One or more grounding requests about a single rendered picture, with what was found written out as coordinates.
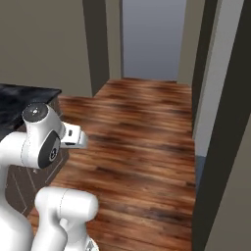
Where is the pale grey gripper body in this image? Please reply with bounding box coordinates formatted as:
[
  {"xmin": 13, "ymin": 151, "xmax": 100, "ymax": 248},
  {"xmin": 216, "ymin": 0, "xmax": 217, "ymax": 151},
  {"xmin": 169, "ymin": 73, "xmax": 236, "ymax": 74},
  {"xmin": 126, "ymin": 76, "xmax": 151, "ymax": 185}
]
[{"xmin": 76, "ymin": 129, "xmax": 89, "ymax": 150}]

